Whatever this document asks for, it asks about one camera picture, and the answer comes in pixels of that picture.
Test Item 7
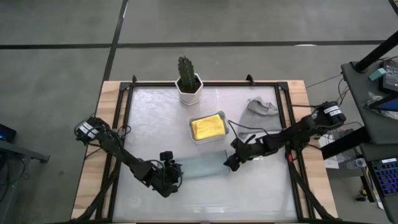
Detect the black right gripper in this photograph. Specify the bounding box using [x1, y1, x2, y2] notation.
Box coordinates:
[223, 136, 265, 172]

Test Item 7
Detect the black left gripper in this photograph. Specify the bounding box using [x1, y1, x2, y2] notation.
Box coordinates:
[147, 162, 185, 198]

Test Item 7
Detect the thin teal microfiber towel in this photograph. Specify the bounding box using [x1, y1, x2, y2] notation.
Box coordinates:
[175, 150, 231, 180]

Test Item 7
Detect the yellow microfiber towel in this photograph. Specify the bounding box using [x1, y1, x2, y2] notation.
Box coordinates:
[191, 114, 226, 141]

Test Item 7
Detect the grey microfiber towel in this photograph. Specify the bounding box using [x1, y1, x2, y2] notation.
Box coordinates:
[238, 96, 282, 140]

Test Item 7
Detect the white plastic bin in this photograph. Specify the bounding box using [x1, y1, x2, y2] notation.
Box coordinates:
[187, 110, 230, 146]

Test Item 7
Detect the white hexagonal plant pot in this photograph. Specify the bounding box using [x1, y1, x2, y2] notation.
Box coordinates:
[175, 73, 204, 106]

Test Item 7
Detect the green cactus plant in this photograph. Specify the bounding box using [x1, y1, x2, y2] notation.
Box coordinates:
[177, 55, 197, 91]

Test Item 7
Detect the black stand base beam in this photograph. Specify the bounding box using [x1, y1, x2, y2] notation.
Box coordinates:
[320, 126, 371, 159]

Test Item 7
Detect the clear plastic bottle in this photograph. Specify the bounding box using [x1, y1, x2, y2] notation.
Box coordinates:
[346, 157, 368, 170]

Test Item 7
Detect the small yellow black tool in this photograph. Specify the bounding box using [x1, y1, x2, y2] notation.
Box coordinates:
[356, 188, 369, 202]

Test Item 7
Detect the dark grey side cart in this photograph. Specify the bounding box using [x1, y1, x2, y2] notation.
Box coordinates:
[341, 60, 398, 224]

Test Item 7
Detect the laptop with backlit keyboard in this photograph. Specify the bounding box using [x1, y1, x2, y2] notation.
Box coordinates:
[366, 157, 398, 223]

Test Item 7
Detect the dark grey side desk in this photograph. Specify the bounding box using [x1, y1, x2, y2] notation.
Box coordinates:
[0, 123, 50, 224]

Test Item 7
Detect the crumpled clear plastic bag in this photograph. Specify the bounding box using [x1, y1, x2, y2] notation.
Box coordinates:
[363, 91, 398, 121]

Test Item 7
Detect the dark tablet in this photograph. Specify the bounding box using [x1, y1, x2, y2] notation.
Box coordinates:
[368, 94, 398, 113]

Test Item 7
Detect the small teal box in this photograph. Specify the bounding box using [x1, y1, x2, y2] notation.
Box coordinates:
[369, 67, 388, 82]

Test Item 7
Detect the black device with blue light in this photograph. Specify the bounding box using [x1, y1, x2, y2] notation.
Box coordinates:
[0, 123, 17, 143]

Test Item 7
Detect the black electronics box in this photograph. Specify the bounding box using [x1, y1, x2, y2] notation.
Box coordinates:
[378, 60, 398, 94]

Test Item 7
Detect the black stand pole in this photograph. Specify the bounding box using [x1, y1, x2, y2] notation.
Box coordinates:
[354, 30, 398, 73]

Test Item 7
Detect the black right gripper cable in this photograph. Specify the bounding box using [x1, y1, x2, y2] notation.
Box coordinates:
[228, 120, 282, 141]

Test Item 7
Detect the black aluminium rig frame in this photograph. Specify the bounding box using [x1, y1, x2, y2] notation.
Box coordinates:
[70, 73, 343, 224]

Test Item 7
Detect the thin grey floor cable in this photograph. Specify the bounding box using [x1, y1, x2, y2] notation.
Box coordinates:
[306, 73, 343, 89]

